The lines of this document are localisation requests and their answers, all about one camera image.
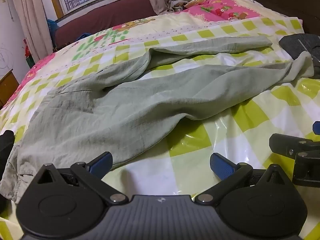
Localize sage green pants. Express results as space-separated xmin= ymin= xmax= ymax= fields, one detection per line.
xmin=1 ymin=36 xmax=314 ymax=202

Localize green checkered bed sheet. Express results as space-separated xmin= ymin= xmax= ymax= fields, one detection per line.
xmin=1 ymin=0 xmax=319 ymax=239

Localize dark folded garment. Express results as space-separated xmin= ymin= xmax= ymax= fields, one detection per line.
xmin=279 ymin=34 xmax=320 ymax=67

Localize wooden side cabinet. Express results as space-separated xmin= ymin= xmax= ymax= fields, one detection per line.
xmin=0 ymin=69 xmax=19 ymax=108

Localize dark red window seat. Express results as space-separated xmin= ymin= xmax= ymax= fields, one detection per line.
xmin=54 ymin=0 xmax=156 ymax=49

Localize beige curtain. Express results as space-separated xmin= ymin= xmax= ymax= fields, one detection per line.
xmin=13 ymin=0 xmax=53 ymax=62

